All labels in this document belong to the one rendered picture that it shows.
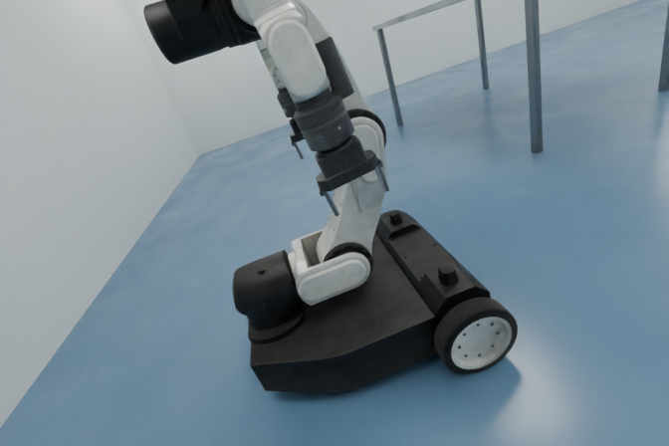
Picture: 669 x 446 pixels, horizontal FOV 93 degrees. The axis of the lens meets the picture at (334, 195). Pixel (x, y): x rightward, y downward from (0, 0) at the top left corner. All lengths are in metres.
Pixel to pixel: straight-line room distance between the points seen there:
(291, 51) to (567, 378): 0.91
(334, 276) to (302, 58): 0.56
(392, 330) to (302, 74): 0.63
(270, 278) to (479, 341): 0.54
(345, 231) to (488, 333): 0.42
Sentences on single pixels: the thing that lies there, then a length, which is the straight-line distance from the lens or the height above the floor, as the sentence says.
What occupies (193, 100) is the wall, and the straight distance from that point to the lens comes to 5.07.
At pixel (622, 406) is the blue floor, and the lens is 0.99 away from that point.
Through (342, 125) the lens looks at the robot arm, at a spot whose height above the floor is 0.70.
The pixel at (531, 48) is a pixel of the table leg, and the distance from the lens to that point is 1.91.
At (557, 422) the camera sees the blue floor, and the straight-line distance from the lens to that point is 0.94.
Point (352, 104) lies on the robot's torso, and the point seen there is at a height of 0.69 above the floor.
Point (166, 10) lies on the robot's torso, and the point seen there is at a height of 0.97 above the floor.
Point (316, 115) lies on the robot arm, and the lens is 0.53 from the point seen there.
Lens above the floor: 0.82
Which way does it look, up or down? 24 degrees down
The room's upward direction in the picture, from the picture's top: 19 degrees counter-clockwise
